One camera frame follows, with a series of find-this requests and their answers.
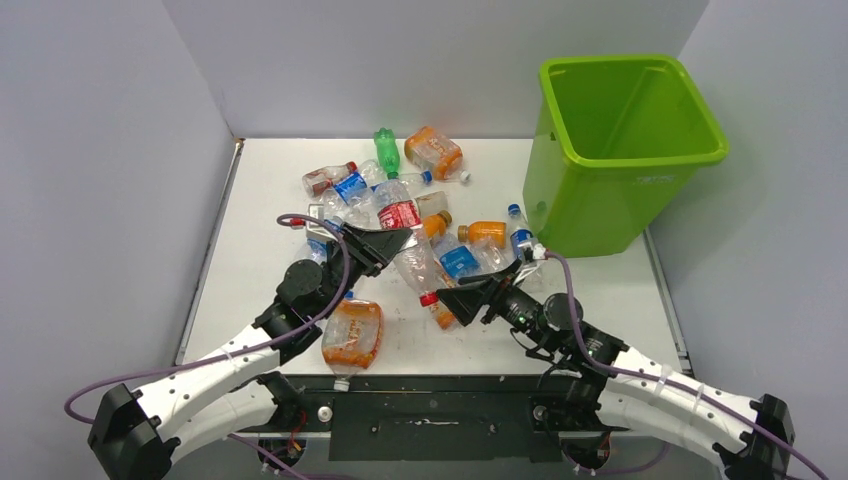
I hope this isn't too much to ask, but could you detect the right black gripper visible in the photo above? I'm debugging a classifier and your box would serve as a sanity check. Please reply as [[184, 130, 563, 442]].
[[435, 259, 558, 353]]

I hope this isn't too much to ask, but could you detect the purple cable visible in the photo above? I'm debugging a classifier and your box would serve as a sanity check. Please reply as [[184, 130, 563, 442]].
[[64, 213, 352, 425], [543, 250, 829, 480]]

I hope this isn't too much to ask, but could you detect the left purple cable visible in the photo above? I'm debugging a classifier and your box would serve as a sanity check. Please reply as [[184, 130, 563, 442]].
[[64, 213, 352, 425]]

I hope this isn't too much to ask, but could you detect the red label water bottle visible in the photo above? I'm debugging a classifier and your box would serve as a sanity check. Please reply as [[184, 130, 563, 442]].
[[374, 175, 438, 308]]

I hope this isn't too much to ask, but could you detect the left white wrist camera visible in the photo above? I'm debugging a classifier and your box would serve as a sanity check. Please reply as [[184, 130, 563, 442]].
[[288, 203, 338, 244]]

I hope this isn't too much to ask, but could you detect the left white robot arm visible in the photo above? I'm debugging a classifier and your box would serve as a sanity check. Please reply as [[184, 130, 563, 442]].
[[87, 224, 418, 479]]

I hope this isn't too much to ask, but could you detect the small orange juice bottle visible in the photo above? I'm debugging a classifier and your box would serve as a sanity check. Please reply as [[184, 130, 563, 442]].
[[422, 210, 453, 244]]

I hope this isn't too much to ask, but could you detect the pepsi bottle blue cap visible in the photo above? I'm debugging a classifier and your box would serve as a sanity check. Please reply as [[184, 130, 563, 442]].
[[397, 171, 433, 196]]

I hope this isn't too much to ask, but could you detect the green plastic bin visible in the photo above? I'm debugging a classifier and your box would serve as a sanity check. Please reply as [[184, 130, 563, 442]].
[[522, 54, 729, 258]]

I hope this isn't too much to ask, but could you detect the large orange tea bottle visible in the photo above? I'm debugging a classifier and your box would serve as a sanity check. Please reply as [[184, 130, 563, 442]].
[[404, 126, 471, 184]]

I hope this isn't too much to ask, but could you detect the light blue label bottle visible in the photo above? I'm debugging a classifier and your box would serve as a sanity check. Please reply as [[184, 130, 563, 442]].
[[433, 233, 482, 280]]

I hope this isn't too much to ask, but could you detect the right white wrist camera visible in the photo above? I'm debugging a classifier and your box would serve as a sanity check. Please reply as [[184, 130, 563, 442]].
[[516, 240, 547, 272]]

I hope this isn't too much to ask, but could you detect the crushed red label bottle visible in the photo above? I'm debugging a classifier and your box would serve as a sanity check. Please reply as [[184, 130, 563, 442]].
[[302, 162, 358, 198]]

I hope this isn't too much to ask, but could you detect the orange juice bottle lying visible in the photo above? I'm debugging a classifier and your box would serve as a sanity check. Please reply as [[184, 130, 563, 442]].
[[457, 221, 507, 249]]

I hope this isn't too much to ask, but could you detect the green soda bottle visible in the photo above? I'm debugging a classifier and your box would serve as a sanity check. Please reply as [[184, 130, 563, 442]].
[[373, 127, 400, 176]]

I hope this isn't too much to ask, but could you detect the clear bottle white cap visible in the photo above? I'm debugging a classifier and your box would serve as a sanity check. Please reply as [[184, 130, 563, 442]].
[[472, 236, 513, 273]]

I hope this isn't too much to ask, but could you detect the blue label crushed bottle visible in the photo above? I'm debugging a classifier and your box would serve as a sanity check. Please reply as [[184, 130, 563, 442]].
[[321, 159, 387, 229]]

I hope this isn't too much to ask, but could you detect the blue label water bottle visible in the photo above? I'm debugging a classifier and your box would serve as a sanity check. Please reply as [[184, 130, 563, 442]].
[[507, 203, 543, 292]]

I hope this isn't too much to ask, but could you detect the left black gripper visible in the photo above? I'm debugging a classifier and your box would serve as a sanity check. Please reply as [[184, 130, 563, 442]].
[[315, 222, 410, 320]]

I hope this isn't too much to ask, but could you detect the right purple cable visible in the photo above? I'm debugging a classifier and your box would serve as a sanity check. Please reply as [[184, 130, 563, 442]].
[[543, 250, 829, 480]]

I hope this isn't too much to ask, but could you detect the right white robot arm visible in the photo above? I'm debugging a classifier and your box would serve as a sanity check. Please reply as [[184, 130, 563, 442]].
[[437, 262, 794, 479]]

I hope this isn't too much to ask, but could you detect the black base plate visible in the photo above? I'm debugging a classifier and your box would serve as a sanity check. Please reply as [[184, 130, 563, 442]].
[[248, 374, 610, 462]]

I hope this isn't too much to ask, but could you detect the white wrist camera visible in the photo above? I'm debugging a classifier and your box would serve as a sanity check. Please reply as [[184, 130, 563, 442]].
[[516, 240, 547, 272], [288, 203, 338, 244]]

